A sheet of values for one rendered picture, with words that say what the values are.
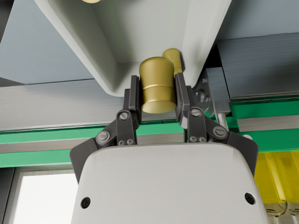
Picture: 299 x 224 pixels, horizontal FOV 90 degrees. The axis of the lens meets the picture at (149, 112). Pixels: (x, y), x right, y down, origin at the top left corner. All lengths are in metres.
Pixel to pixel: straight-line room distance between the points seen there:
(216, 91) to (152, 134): 0.17
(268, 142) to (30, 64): 0.50
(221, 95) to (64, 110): 0.36
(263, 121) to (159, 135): 0.20
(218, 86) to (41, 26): 0.32
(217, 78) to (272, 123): 0.12
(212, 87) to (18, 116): 0.46
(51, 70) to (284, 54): 0.49
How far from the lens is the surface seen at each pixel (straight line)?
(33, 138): 0.48
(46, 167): 0.68
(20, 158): 0.49
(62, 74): 0.45
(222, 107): 0.27
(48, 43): 0.37
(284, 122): 0.34
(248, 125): 0.31
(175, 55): 0.30
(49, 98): 0.47
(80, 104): 0.41
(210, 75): 0.30
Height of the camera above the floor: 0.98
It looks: 19 degrees down
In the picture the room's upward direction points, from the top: 177 degrees clockwise
